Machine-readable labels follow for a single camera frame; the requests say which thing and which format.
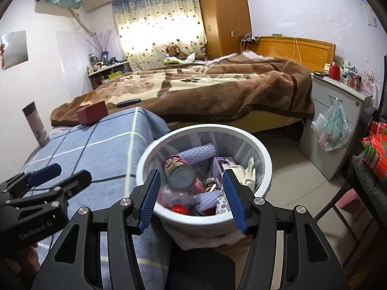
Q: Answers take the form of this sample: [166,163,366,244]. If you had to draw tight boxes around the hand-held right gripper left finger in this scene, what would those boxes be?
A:
[32,169,161,290]

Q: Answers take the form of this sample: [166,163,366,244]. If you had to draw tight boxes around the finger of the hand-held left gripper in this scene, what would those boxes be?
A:
[0,163,62,201]
[6,170,92,215]

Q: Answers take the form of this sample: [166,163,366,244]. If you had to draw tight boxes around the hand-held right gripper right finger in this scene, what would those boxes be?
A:
[223,169,351,290]

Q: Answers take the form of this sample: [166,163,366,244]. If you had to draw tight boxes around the white carton dark pattern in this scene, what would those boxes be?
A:
[215,195,233,215]

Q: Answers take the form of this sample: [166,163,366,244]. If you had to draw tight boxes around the cream paper bag green leaf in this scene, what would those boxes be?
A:
[222,156,257,189]

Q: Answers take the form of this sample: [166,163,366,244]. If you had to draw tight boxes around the clear plastic bottle red cap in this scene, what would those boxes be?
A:
[160,186,197,213]

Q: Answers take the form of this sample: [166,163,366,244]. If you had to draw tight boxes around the purple milk carton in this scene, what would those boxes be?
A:
[211,156,236,182]

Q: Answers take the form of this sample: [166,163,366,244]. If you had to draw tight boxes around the red drink can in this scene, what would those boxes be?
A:
[164,155,197,192]

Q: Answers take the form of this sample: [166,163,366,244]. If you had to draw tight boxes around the white trash bin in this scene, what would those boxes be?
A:
[136,124,273,250]

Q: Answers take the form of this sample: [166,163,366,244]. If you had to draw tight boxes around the person's left hand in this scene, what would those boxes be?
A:
[6,243,41,278]

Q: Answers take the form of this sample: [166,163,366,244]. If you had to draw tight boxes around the grey thermos flask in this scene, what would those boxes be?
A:
[22,103,51,147]

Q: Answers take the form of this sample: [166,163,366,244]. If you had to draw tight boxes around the dark red box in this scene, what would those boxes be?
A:
[76,102,109,125]

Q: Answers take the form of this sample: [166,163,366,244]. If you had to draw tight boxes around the yellow bed base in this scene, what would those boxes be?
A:
[168,109,304,135]

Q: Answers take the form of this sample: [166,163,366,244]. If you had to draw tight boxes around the white shelf unit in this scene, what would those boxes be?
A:
[87,60,130,90]

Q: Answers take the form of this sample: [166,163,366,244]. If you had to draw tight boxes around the brown patterned blanket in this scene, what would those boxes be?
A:
[50,53,315,127]

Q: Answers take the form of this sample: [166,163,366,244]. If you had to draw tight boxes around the pink object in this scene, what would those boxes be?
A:
[339,189,360,209]

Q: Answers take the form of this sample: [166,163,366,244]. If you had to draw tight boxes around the grey nightstand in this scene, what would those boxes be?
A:
[298,74,374,182]

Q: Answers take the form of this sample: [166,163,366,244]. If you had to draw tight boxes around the printed plastic bag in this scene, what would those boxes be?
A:
[311,100,352,152]

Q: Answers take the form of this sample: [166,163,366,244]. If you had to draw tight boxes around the black chair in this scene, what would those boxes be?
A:
[314,109,387,278]

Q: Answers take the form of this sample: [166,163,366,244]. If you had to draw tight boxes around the purple dried branches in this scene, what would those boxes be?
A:
[86,29,120,55]

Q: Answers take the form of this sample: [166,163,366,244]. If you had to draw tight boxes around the colourful striped bag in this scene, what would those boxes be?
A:
[360,121,387,188]

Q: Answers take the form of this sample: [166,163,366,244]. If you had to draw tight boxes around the brown teddy bear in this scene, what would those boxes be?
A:
[166,44,188,61]

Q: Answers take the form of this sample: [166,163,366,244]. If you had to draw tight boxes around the wrapped air conditioner pipe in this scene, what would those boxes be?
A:
[68,7,96,35]

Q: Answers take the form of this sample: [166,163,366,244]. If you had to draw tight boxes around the wooden headboard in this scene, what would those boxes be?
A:
[243,36,336,74]

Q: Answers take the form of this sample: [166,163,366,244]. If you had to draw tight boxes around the pink printed gift bag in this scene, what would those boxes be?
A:
[361,68,377,95]

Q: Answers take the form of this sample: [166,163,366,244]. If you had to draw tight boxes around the blue and cream curtain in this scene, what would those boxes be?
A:
[112,0,208,73]

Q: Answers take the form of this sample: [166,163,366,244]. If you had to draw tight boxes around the wooden wardrobe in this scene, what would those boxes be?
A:
[198,0,253,61]

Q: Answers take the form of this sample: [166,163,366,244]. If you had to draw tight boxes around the silver wall poster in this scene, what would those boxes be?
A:
[0,30,29,70]

